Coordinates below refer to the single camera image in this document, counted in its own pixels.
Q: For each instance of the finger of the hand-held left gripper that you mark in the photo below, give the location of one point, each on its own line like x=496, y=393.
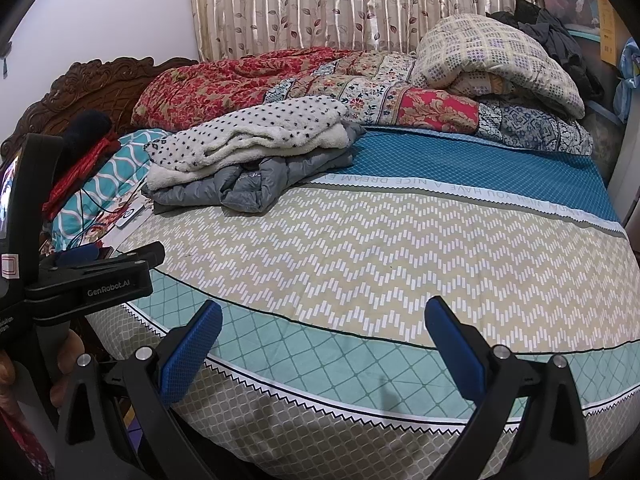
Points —
x=145, y=255
x=75, y=256

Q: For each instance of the carved wooden headboard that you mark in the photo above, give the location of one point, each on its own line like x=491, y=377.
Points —
x=75, y=90

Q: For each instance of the cream checked comforter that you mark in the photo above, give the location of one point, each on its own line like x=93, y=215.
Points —
x=490, y=55

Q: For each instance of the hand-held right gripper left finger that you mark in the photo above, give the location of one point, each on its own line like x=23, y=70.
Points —
x=192, y=350

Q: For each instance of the pile of black clothes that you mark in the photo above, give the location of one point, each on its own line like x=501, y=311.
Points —
x=565, y=35

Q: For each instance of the zigzag patterned bed sheet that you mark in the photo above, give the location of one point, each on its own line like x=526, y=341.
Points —
x=375, y=260

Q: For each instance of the person's red patterned garment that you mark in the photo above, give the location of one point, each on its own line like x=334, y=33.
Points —
x=25, y=445

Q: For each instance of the dark navy fuzzy cloth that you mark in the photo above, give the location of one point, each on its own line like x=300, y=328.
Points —
x=90, y=127

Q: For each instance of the teal plastic storage container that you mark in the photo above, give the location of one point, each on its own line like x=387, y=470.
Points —
x=570, y=5

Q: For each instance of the white flat device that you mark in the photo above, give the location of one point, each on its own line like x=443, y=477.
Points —
x=130, y=217

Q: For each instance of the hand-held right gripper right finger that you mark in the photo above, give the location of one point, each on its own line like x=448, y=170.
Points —
x=457, y=345

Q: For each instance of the beige leaf print curtain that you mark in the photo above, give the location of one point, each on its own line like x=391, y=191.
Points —
x=350, y=5

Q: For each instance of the grey puffer jacket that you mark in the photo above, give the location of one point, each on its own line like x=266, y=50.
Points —
x=280, y=175

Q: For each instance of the person's left hand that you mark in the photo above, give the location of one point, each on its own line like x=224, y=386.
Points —
x=72, y=355

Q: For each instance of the teal wavy pattern pillow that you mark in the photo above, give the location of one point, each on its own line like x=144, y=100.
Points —
x=115, y=175

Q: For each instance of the red patchwork quilt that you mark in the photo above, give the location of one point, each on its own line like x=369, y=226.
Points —
x=225, y=80

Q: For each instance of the yellow cardboard box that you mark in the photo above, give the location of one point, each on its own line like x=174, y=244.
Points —
x=607, y=25

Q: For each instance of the light blue patterned cloth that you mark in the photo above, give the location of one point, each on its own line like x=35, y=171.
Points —
x=631, y=80

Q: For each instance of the red scarf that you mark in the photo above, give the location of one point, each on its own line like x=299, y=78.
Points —
x=82, y=170

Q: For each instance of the cream dotted fleece jacket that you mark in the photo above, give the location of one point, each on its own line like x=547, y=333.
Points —
x=250, y=135

